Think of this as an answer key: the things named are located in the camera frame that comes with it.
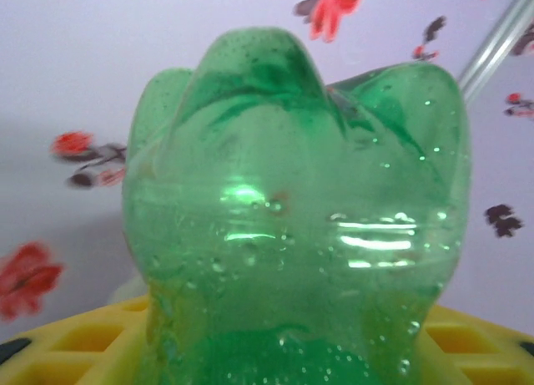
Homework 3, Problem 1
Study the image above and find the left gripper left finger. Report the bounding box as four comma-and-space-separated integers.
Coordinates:
0, 295, 152, 385

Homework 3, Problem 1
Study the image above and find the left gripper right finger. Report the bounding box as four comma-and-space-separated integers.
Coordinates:
416, 304, 534, 385

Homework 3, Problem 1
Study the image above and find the green plastic bottle yellow cap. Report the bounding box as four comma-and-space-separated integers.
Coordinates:
120, 25, 472, 385

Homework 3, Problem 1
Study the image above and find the aluminium frame post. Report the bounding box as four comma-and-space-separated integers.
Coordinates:
456, 0, 534, 106

